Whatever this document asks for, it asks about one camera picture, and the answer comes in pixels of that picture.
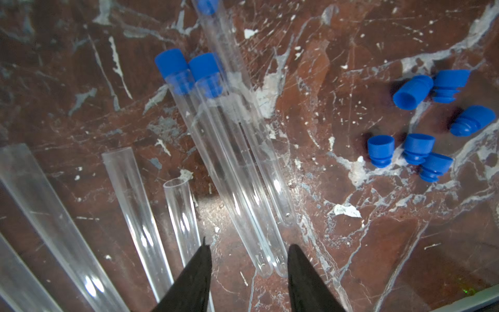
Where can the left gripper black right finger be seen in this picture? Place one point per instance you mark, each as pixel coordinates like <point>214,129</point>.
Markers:
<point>306,289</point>

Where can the test tube with blue stopper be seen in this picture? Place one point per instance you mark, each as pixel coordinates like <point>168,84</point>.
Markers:
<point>221,40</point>
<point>183,217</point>
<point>129,189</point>
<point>193,99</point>
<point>30,188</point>

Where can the blue stopper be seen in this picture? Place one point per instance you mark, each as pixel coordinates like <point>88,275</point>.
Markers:
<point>381,149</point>
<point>448,83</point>
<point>435,166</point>
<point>412,93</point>
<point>472,120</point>
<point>417,148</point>

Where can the clear test tube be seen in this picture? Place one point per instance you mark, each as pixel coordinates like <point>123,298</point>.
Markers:
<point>20,288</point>

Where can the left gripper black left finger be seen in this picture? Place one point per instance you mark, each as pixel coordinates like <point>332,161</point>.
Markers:
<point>190,292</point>

